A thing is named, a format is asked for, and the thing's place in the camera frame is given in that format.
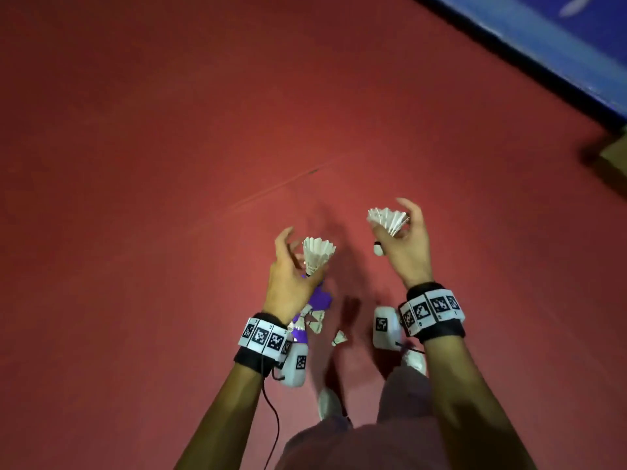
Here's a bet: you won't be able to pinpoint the person's right hand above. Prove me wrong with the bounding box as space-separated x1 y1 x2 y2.
370 197 436 290

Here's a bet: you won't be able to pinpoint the person's left hand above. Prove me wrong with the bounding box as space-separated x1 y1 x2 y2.
263 226 330 327

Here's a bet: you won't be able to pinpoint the purple cloth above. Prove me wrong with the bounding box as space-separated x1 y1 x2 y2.
292 274 334 334

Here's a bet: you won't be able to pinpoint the shuttlecock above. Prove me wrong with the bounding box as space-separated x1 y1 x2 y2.
302 237 338 279
366 207 410 257

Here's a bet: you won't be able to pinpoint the white shuttlecocks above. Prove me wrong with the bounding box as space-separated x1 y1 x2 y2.
289 304 349 348

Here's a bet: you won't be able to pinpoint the large torn cardboard box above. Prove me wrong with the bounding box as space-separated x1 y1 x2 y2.
600 127 627 177

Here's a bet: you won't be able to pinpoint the person's right forearm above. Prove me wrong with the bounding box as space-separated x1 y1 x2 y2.
423 335 538 470

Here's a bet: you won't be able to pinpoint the person's left forearm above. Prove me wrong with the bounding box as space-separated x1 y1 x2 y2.
174 362 265 470

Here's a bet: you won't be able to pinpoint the person's right shoe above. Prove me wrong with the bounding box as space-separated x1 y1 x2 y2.
401 348 428 377

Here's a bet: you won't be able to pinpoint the person's grey trousers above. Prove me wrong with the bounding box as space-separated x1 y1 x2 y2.
318 366 434 431

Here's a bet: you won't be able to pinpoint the person's pale shirt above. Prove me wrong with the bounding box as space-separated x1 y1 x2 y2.
274 418 449 470

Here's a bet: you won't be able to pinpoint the black wristband with marker tiles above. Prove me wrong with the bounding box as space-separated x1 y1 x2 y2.
233 313 294 379
398 282 466 344

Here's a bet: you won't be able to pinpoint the blue printed barrier board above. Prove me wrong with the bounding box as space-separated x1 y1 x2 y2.
411 0 627 131

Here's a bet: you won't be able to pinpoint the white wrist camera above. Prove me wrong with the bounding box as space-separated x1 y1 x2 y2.
372 306 404 352
280 332 310 388

